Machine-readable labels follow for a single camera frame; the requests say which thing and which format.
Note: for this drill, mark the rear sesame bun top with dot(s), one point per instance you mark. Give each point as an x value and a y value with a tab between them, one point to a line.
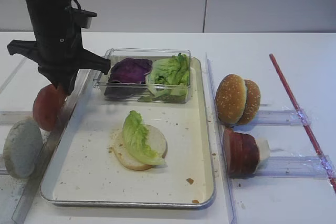
252	104

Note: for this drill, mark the front sesame bun top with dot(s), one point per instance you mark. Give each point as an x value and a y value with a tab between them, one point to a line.
230	99

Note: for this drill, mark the red tomato slice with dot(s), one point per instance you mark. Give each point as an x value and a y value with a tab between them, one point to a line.
47	105

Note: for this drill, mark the clear rail of tray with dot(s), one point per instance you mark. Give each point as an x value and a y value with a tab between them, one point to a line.
227	184
32	186

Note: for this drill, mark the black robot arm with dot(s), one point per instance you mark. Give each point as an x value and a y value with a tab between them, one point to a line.
57	48

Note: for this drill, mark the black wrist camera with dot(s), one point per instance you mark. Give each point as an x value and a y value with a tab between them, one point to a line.
81	17

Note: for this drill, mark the clear plastic salad box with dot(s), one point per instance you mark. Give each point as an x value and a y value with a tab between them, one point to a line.
128	91

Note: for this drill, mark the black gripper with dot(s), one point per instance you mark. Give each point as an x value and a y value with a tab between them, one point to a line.
57	47

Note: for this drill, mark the green lettuce in box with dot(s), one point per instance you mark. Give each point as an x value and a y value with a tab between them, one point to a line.
168	80

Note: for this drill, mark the grey-faced bread slice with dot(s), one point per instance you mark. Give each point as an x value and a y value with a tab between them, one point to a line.
22	147

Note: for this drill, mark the white cheese slice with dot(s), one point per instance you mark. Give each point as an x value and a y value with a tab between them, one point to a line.
264	151

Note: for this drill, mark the purple cabbage leaf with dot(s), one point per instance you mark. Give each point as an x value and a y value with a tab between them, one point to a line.
130	70

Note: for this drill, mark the bottom bread slice on tray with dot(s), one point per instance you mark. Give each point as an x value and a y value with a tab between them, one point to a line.
156	141

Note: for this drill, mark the clear holder upper right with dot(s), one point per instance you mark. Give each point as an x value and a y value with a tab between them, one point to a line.
281	118

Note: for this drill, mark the clear rail right of tray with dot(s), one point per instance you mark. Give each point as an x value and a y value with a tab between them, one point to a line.
227	184

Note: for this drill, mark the sesame bun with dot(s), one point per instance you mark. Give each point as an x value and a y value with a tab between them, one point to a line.
230	99
252	104

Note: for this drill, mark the clear holder lower right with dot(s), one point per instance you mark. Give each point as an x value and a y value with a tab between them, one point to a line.
318	167

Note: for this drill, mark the clear holder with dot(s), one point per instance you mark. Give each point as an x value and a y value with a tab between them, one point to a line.
318	167
281	118

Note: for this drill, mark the stack of meat patties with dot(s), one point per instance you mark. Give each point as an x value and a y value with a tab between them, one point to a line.
242	154

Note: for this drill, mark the clear rail far left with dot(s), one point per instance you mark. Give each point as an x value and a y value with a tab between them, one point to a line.
12	75

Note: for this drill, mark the lettuce leaf on bread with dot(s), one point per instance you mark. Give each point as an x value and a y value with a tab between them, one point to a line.
135	137

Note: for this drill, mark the metal serving tray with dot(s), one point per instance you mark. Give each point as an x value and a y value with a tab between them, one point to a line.
85	172

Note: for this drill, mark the clear rail left of tray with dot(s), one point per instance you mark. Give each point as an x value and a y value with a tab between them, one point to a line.
32	186

